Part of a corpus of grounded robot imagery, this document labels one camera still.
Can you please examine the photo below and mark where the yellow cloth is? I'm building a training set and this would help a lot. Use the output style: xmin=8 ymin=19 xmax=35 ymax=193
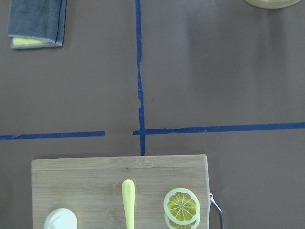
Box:
xmin=12 ymin=38 xmax=50 ymax=46

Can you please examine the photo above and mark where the bamboo cutting board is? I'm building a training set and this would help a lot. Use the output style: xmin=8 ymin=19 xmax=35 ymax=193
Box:
xmin=31 ymin=155 xmax=210 ymax=229

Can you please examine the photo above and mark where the yellow plastic knife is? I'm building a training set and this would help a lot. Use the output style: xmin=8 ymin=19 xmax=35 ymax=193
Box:
xmin=122 ymin=179 xmax=135 ymax=229

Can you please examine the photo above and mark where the lemon slice upper front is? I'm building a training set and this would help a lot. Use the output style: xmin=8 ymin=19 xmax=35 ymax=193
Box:
xmin=163 ymin=187 xmax=200 ymax=225

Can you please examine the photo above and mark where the lemon slice underneath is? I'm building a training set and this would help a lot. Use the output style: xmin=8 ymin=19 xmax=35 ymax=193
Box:
xmin=164 ymin=214 xmax=200 ymax=229

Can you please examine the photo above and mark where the grey folded cloth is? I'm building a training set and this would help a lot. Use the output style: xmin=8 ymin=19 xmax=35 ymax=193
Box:
xmin=8 ymin=0 xmax=67 ymax=50

